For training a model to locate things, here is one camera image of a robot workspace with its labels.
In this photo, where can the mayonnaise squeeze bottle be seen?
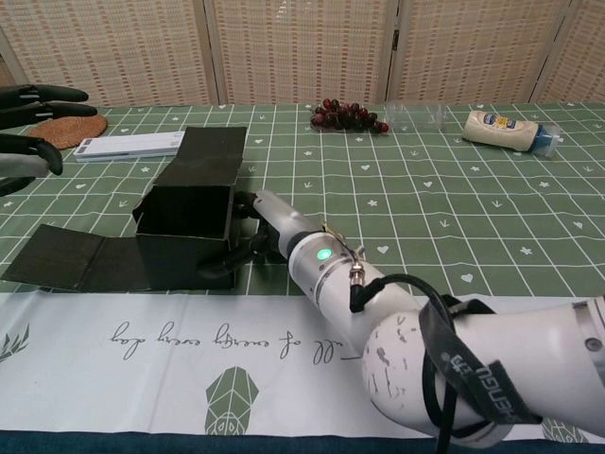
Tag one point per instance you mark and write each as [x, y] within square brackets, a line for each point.
[501, 130]

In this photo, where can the clear plastic cup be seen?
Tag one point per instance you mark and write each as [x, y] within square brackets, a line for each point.
[416, 117]

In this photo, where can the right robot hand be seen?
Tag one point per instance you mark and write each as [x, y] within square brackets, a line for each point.
[279, 215]

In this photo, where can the white folding stand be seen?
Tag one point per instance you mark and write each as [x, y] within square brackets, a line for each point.
[127, 146]

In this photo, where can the black cardboard box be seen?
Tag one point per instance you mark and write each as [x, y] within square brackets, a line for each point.
[189, 260]

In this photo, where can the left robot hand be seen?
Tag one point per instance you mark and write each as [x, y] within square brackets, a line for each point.
[42, 109]

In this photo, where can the bamboo folding screen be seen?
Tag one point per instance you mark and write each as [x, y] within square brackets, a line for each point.
[302, 47]

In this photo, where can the bunch of red grapes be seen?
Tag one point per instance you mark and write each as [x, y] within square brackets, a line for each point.
[345, 118]

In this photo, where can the round woven brown coaster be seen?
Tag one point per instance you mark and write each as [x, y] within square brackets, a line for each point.
[80, 130]

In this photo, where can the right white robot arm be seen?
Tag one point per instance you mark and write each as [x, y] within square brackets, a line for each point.
[402, 359]

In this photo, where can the green grid tablecloth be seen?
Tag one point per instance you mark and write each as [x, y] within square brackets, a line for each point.
[425, 213]

